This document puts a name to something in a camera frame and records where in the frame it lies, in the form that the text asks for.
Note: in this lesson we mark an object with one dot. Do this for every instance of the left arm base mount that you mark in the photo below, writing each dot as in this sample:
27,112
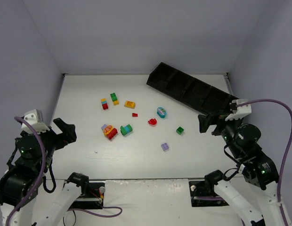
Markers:
93,199

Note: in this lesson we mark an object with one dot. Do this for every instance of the teal oval flower brick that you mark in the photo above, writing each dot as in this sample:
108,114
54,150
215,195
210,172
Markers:
161,112

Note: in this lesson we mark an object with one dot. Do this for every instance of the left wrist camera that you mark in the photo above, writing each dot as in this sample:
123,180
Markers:
35,119

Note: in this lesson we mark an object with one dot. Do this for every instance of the yellow printed brick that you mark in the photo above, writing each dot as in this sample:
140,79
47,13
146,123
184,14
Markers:
130,104

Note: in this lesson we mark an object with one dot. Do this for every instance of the lilac square brick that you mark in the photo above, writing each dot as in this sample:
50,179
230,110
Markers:
165,147

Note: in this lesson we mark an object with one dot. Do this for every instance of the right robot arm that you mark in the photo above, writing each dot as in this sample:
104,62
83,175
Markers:
258,170

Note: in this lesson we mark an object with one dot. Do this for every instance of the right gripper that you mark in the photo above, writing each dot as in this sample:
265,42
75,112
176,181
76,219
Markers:
216,124

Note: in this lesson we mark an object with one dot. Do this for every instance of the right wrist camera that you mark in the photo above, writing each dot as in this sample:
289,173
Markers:
238,109

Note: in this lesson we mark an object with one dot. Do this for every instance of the lilac yellow red brick stack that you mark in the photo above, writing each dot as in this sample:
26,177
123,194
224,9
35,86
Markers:
109,131

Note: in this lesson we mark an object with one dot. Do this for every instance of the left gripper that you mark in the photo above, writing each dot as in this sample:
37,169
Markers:
58,137

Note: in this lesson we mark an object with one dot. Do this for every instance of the black compartment tray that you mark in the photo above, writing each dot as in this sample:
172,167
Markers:
190,91

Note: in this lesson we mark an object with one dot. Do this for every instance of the red arch brick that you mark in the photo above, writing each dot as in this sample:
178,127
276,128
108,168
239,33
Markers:
152,122

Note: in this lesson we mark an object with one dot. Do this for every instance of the green yellow brick stack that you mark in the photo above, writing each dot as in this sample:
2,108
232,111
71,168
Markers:
114,99

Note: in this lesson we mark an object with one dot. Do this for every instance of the green square brick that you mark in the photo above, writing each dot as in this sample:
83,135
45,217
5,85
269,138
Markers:
180,130

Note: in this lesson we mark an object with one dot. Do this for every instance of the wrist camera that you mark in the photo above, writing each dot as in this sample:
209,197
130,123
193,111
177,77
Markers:
35,119
238,109

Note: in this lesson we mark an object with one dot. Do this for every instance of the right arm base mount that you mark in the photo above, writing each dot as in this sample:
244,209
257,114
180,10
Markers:
202,197

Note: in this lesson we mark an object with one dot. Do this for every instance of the green blue brick stack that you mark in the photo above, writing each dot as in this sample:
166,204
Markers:
125,130

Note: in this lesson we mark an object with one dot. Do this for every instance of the yellow blue red brick stack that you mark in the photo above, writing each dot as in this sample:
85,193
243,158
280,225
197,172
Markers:
104,104

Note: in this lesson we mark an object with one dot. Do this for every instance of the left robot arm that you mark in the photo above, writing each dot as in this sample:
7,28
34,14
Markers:
31,159

